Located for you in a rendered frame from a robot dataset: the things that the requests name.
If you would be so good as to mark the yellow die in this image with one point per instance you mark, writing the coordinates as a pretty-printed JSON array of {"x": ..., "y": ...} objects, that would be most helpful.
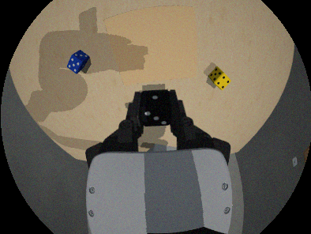
[{"x": 219, "y": 78}]

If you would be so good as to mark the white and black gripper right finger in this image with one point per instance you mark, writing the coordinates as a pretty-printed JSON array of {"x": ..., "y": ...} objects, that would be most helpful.
[{"x": 191, "y": 136}]

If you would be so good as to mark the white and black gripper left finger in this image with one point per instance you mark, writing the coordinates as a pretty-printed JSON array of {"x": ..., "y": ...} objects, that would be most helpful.
[{"x": 125, "y": 138}]

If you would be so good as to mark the blue die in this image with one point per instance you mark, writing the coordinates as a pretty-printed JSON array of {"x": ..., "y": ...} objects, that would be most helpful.
[{"x": 77, "y": 61}]

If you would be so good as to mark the tan flat mat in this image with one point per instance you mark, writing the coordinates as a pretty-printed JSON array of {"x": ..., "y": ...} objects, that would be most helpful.
[{"x": 154, "y": 44}]

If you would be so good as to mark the black die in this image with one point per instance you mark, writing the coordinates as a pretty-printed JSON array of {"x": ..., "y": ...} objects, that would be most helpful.
[{"x": 155, "y": 108}]

